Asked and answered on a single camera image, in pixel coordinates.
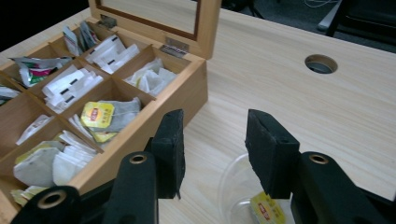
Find white desk frame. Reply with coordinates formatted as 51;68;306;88
317;0;344;32

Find yellow tag tea bag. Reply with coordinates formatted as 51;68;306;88
249;190;288;224

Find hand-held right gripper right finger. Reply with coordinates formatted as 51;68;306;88
245;108;302;200

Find wooden tea box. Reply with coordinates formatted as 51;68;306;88
0;0;223;224

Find clear plastic cup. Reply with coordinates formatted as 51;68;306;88
217;152;297;224

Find white floor cables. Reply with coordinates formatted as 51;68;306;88
303;0;341;9

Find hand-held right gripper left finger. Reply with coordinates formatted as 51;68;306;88
145;108;187;200

